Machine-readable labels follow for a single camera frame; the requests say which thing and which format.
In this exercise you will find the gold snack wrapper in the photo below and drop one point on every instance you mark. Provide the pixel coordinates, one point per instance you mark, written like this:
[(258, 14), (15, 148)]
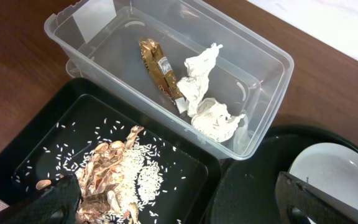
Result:
[(161, 71)]

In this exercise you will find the grey plate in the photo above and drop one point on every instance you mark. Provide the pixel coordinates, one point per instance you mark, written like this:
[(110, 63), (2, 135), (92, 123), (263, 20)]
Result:
[(331, 168)]

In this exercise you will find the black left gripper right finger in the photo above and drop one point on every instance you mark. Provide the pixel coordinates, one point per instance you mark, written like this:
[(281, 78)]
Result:
[(299, 202)]

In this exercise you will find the round black tray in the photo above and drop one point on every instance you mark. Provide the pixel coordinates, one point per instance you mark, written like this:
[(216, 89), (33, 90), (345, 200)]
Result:
[(246, 192)]

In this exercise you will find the rectangular black tray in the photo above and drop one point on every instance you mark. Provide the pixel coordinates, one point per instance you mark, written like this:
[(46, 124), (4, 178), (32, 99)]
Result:
[(74, 113)]

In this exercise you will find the food scraps pile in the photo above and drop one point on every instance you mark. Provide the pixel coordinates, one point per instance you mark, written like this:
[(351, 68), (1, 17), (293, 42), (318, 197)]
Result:
[(126, 174)]

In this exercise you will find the white tissue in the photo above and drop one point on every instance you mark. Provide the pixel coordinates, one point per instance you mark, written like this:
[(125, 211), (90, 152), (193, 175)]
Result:
[(214, 121)]

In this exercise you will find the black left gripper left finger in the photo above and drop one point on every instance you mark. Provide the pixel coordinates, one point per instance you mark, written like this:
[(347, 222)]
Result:
[(56, 203)]

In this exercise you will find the crumpled white paper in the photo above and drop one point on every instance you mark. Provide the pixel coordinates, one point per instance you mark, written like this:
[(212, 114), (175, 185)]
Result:
[(196, 83)]

